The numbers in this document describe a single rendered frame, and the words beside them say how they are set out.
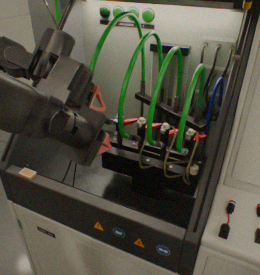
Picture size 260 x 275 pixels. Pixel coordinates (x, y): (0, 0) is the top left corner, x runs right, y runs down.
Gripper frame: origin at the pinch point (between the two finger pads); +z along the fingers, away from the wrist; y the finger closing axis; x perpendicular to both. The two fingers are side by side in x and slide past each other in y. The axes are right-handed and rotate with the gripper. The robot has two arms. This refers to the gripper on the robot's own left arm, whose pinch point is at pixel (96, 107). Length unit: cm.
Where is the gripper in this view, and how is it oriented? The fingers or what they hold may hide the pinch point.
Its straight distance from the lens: 73.2
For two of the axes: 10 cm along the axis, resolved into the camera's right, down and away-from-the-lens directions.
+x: -3.3, 9.3, -1.9
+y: -7.7, -1.4, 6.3
